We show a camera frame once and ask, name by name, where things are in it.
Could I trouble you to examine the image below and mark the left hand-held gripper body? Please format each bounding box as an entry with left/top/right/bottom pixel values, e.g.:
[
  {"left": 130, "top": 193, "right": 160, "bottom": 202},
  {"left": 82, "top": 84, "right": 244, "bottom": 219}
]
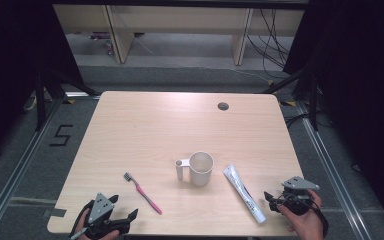
[{"left": 85, "top": 192, "right": 132, "bottom": 240}]

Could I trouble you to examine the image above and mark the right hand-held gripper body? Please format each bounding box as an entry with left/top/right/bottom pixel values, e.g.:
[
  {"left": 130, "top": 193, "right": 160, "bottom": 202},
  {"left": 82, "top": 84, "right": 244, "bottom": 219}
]
[{"left": 277, "top": 175, "right": 321, "bottom": 216}]

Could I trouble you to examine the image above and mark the pink toothbrush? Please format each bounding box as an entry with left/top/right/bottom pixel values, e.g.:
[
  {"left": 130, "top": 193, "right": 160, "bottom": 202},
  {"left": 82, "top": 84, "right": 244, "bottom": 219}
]
[{"left": 123, "top": 171, "right": 164, "bottom": 216}]

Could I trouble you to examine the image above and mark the white toothpaste tube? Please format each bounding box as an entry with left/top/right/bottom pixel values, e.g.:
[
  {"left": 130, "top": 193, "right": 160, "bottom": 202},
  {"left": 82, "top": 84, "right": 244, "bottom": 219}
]
[{"left": 222, "top": 163, "right": 268, "bottom": 225}]

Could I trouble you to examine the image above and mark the white cup with side holder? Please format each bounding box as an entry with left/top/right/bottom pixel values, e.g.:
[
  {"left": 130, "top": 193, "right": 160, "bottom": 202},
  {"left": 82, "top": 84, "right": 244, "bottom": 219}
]
[{"left": 174, "top": 151, "right": 215, "bottom": 188}]

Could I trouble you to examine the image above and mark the person's left hand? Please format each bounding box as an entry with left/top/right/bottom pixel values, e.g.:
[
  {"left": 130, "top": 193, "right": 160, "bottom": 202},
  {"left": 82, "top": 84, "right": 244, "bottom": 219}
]
[{"left": 75, "top": 209, "right": 121, "bottom": 240}]

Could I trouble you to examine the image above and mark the person's right hand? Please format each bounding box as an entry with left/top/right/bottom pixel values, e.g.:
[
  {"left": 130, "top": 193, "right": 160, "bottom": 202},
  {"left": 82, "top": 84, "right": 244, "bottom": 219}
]
[{"left": 276, "top": 189, "right": 325, "bottom": 240}]

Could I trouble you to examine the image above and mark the grey tape strip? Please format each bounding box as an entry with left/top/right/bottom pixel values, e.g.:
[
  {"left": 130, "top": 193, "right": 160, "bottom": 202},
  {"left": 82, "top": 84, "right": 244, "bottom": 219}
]
[{"left": 43, "top": 208, "right": 68, "bottom": 219}]

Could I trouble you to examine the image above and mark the black metal stand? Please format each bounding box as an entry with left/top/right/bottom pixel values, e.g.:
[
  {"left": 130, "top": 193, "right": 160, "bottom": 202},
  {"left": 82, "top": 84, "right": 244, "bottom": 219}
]
[
  {"left": 262, "top": 66, "right": 320, "bottom": 132},
  {"left": 34, "top": 68, "right": 101, "bottom": 132}
]

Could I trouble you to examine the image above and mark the dark curtain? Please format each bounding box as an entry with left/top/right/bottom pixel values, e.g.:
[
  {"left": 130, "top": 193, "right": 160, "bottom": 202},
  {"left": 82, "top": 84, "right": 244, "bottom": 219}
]
[
  {"left": 283, "top": 0, "right": 384, "bottom": 231},
  {"left": 0, "top": 0, "right": 85, "bottom": 168}
]

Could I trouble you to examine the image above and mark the small clutter under desk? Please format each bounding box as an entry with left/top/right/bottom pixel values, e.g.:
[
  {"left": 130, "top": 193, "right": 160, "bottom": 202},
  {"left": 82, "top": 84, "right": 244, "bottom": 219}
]
[{"left": 88, "top": 31, "right": 115, "bottom": 56}]

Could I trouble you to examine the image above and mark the light wooden desk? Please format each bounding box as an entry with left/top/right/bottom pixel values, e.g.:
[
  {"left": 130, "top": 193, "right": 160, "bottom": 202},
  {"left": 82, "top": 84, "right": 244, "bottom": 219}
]
[{"left": 52, "top": 3, "right": 306, "bottom": 66}]

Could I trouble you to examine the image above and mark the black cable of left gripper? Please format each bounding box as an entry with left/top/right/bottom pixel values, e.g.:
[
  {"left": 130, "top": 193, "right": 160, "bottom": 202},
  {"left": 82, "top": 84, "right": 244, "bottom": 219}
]
[{"left": 69, "top": 199, "right": 95, "bottom": 240}]

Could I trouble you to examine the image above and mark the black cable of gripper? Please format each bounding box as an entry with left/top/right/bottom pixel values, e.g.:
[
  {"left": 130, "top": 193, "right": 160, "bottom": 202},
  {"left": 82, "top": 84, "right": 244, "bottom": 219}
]
[
  {"left": 308, "top": 196, "right": 330, "bottom": 238},
  {"left": 69, "top": 199, "right": 95, "bottom": 240}
]

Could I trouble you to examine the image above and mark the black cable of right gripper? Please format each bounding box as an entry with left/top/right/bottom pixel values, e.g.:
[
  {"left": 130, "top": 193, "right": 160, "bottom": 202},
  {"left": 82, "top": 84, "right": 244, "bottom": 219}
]
[{"left": 308, "top": 196, "right": 330, "bottom": 238}]

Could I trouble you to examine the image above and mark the aluminium floor rail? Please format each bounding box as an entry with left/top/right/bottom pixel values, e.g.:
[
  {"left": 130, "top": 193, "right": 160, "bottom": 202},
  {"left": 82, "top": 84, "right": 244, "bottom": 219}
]
[
  {"left": 296, "top": 101, "right": 372, "bottom": 240},
  {"left": 0, "top": 98, "right": 65, "bottom": 240}
]

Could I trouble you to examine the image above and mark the black floor cable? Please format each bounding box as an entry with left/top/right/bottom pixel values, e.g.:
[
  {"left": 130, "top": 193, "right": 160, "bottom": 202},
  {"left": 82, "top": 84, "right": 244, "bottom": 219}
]
[{"left": 284, "top": 112, "right": 312, "bottom": 130}]

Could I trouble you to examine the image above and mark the bundle of black cables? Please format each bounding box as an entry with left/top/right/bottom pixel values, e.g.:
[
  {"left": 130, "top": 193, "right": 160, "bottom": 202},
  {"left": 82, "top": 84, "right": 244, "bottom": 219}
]
[{"left": 246, "top": 8, "right": 292, "bottom": 80}]

